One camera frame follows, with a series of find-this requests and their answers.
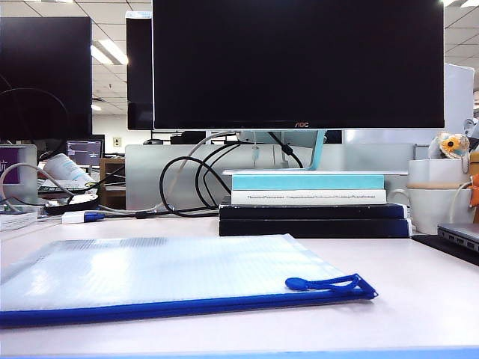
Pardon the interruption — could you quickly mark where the transparent file bag blue zipper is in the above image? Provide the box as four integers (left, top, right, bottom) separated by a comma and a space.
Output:
0, 233, 379, 330

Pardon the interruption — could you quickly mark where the teal book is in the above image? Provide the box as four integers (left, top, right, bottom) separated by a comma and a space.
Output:
231, 174, 385, 191

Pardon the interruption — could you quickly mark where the white book with printed spine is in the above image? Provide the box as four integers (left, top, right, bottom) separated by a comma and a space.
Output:
231, 188, 388, 206

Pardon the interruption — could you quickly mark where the thin black book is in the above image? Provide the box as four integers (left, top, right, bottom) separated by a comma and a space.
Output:
219, 201, 410, 221

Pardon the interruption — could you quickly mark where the silver teal monitor stand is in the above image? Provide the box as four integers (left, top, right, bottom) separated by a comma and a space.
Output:
222, 129, 410, 177

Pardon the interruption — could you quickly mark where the wooden shelf unit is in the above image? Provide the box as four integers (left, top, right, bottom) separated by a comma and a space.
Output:
100, 156, 126, 210

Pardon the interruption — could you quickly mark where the large black AOC monitor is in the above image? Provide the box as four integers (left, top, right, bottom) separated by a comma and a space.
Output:
151, 0, 446, 131

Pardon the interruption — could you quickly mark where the narrow black upright monitor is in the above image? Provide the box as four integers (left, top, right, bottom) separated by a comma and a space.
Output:
126, 10, 155, 131

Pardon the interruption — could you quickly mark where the small lit background monitor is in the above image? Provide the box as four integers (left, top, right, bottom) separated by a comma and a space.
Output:
66, 139, 105, 168

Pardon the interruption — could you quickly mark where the black round monitor base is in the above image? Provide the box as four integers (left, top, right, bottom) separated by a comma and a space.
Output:
44, 192, 101, 216

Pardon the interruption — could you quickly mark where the white plastic bottle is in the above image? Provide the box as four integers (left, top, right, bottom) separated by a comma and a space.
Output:
42, 153, 96, 185

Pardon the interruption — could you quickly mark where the ceiling light panel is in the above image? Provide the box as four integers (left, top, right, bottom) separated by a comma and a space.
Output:
90, 39, 129, 66

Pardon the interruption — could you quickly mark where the white ceramic mug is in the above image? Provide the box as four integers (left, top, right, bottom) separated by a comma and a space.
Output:
389, 186, 474, 236

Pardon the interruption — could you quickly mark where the white cup with wooden band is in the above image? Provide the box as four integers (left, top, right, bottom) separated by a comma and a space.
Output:
407, 159, 470, 189

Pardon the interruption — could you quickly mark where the plush toy with sunflower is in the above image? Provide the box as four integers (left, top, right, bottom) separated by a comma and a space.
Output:
428, 130, 472, 174

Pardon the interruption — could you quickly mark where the white box with purple panel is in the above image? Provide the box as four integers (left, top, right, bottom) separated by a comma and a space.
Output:
0, 143, 38, 206

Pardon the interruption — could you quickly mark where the stack of white booklets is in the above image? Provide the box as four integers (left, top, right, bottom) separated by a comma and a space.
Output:
0, 209, 39, 231

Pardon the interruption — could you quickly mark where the grey laptop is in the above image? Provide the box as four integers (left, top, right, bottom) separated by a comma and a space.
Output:
437, 222, 479, 252

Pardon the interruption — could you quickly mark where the black monitor with thin bezel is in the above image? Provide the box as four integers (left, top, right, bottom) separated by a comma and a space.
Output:
0, 16, 94, 140

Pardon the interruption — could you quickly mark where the orange toy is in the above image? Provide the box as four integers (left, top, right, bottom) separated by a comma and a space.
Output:
468, 174, 479, 209

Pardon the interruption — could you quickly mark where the pale blue plush toy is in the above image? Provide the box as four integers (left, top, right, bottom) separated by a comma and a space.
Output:
463, 117, 479, 151

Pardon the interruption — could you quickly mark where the black monitor power cable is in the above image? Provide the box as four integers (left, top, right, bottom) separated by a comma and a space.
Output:
195, 140, 242, 209

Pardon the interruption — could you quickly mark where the black cable with ferrite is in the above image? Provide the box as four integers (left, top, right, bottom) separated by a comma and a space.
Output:
267, 130, 304, 169

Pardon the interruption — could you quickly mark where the looped black cable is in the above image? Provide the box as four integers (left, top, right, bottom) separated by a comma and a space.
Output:
159, 156, 226, 218

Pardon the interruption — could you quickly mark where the white curved cable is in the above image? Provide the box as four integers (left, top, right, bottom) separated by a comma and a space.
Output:
0, 162, 76, 205

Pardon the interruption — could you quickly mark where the thin white cable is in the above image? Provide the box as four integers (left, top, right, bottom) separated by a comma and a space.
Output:
451, 181, 474, 225

